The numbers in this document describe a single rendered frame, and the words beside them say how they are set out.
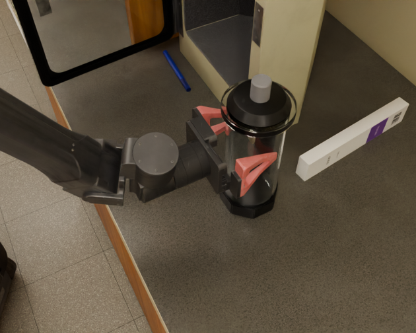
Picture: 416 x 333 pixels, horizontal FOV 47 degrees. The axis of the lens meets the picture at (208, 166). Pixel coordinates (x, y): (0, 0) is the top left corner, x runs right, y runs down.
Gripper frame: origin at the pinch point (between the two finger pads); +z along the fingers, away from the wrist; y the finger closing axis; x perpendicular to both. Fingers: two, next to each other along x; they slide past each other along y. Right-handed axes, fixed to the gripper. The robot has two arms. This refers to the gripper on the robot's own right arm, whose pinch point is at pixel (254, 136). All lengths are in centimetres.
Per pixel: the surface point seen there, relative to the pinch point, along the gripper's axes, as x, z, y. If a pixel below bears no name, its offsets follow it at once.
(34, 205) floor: 110, -40, 91
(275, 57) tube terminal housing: -3.9, 10.1, 10.5
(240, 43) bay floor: 8.2, 15.5, 29.7
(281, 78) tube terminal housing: 1.6, 12.2, 10.5
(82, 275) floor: 110, -33, 52
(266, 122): -7.2, -1.2, -3.9
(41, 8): -6.8, -20.5, 37.2
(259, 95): -9.5, -0.8, -0.9
